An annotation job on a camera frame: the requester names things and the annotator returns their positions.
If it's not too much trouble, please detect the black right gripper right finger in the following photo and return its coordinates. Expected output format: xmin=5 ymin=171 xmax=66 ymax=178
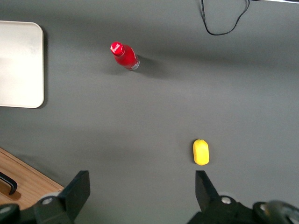
xmin=186 ymin=170 xmax=256 ymax=224

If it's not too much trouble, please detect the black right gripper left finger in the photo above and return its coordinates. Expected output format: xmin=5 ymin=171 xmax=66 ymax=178
xmin=34 ymin=170 xmax=91 ymax=224

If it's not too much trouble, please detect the white rectangular tray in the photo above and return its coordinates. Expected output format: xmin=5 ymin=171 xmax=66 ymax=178
xmin=0 ymin=20 xmax=45 ymax=109

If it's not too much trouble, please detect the wooden drawer cabinet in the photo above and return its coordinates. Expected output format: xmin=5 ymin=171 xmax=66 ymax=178
xmin=0 ymin=147 xmax=65 ymax=206

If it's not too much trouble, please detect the yellow lemon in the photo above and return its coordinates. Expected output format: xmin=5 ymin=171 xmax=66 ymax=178
xmin=192 ymin=139 xmax=210 ymax=167

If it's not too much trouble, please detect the wooden drawer front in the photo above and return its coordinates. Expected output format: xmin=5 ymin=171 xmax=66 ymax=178
xmin=0 ymin=154 xmax=59 ymax=206

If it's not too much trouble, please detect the red cola bottle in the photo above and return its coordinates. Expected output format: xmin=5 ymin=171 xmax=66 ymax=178
xmin=109 ymin=41 xmax=140 ymax=71

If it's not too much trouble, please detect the black metal drawer handle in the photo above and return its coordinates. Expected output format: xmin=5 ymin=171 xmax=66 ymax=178
xmin=0 ymin=171 xmax=22 ymax=200

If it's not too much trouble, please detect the thin black table cable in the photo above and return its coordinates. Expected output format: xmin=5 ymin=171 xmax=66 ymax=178
xmin=201 ymin=0 xmax=251 ymax=36

